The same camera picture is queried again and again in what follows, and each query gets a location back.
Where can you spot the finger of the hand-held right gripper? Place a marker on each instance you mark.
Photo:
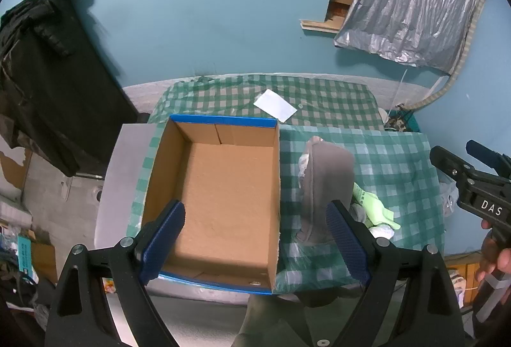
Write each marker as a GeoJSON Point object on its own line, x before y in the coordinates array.
{"type": "Point", "coordinates": [449, 161]}
{"type": "Point", "coordinates": [485, 153]}

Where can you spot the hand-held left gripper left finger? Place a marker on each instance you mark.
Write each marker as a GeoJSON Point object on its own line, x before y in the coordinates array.
{"type": "Point", "coordinates": [163, 247]}

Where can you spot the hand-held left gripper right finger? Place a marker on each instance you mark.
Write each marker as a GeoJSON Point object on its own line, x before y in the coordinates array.
{"type": "Point", "coordinates": [347, 247]}

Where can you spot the plain white cloth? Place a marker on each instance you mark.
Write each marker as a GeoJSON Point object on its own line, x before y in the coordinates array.
{"type": "Point", "coordinates": [380, 231]}

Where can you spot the blue cardboard box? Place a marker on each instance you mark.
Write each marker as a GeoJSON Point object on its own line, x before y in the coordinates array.
{"type": "Point", "coordinates": [227, 191]}

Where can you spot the person's right hand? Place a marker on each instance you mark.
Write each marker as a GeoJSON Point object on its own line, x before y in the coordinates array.
{"type": "Point", "coordinates": [499, 259]}

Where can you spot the clear plastic bag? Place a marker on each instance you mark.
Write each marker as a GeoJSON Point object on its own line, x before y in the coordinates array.
{"type": "Point", "coordinates": [449, 193]}

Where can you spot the green checkered tablecloth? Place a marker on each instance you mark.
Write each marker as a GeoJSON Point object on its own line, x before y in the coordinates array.
{"type": "Point", "coordinates": [399, 171]}

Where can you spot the white shoe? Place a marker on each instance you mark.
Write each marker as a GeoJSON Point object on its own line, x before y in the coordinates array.
{"type": "Point", "coordinates": [456, 285]}

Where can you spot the pink cloth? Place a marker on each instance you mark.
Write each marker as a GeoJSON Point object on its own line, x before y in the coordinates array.
{"type": "Point", "coordinates": [315, 140]}

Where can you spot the teal carton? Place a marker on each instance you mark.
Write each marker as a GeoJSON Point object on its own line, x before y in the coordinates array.
{"type": "Point", "coordinates": [24, 255]}

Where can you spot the white paper sheet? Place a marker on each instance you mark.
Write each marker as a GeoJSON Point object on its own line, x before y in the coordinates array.
{"type": "Point", "coordinates": [275, 105]}

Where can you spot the silver foil curtain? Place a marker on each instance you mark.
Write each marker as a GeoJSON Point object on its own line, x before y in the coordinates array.
{"type": "Point", "coordinates": [407, 0]}

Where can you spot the cardboard strip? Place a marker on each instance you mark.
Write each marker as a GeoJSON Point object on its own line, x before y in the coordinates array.
{"type": "Point", "coordinates": [317, 25]}

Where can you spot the black jacket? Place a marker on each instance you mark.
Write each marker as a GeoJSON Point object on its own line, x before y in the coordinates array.
{"type": "Point", "coordinates": [52, 83]}

